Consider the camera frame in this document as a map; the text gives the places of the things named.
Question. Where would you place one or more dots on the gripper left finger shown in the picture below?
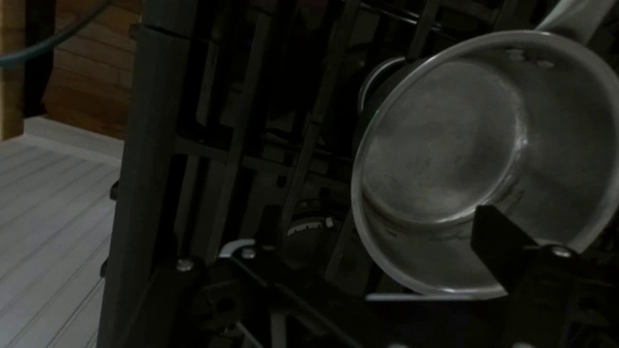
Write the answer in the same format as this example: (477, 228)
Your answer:
(203, 295)

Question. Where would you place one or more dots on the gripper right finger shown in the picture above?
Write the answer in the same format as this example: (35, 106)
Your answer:
(541, 285)

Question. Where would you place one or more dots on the silver metal pot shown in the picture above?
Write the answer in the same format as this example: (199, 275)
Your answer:
(449, 145)

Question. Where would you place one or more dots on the stove knob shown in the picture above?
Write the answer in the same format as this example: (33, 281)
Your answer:
(309, 237)

